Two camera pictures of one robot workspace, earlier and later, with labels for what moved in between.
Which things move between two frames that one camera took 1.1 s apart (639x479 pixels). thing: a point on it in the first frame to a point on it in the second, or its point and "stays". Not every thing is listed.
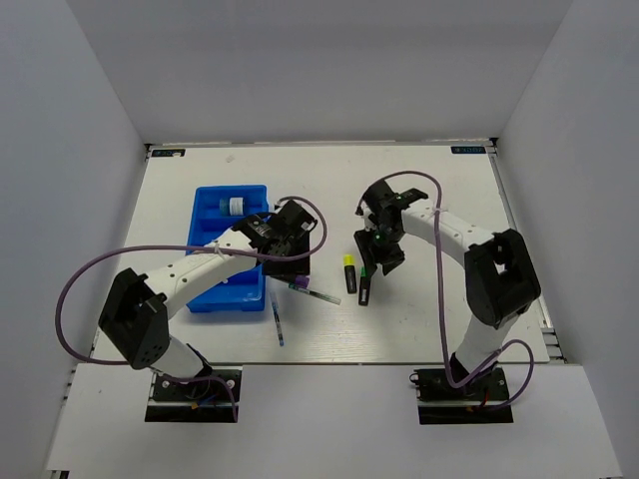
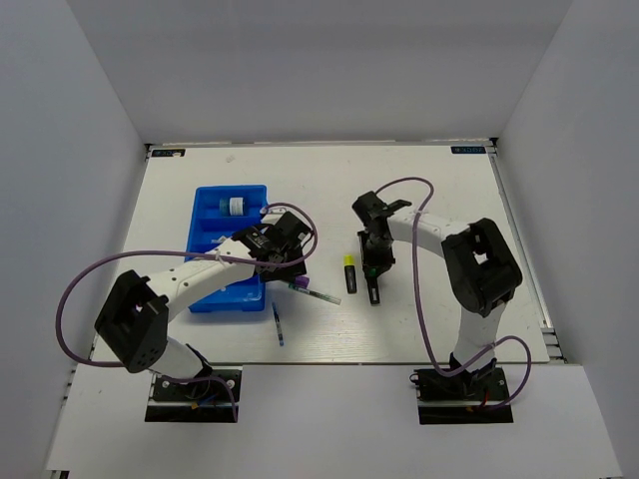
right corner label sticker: x=467 y=149 stays
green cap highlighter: x=364 y=286 to x=372 y=273
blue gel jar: x=232 y=207 stays
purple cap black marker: x=300 y=280 stays
